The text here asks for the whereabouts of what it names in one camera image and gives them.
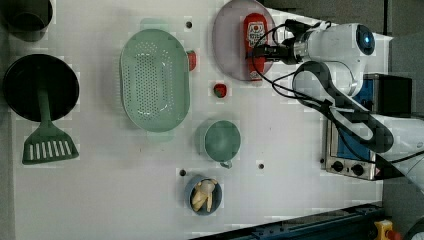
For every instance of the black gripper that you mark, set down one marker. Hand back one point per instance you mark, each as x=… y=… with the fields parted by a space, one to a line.
x=284 y=51

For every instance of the red ketchup bottle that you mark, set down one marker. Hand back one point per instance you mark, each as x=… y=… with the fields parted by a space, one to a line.
x=254 y=27

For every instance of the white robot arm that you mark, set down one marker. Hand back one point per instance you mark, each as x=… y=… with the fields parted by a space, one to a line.
x=331 y=62

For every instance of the grey oval plate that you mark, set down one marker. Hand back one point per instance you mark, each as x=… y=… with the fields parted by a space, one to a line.
x=227 y=37

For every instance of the red toy strawberry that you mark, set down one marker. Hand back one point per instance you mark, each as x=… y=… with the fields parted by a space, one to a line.
x=220 y=90

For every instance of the green perforated colander basket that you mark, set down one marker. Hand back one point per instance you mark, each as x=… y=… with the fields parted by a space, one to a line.
x=154 y=75

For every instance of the yellow banana pieces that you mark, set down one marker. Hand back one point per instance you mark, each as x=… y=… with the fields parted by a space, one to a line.
x=203 y=195

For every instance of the blue bowl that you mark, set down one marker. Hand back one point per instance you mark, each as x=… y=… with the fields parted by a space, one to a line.
x=189 y=193

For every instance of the yellow red emergency button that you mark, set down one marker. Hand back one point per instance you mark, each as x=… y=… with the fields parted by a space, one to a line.
x=385 y=231

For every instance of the black frying pan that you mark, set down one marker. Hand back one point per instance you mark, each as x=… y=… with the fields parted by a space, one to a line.
x=20 y=86

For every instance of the green slotted spatula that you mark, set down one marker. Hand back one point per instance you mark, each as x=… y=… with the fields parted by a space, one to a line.
x=47 y=143

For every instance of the dark grey pot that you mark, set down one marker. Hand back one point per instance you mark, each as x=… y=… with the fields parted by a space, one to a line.
x=27 y=20

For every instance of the green cup with handle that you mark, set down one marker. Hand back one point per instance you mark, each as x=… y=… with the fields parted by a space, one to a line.
x=218 y=141

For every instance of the teal metal frame rail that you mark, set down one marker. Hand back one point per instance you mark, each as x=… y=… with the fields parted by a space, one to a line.
x=353 y=223

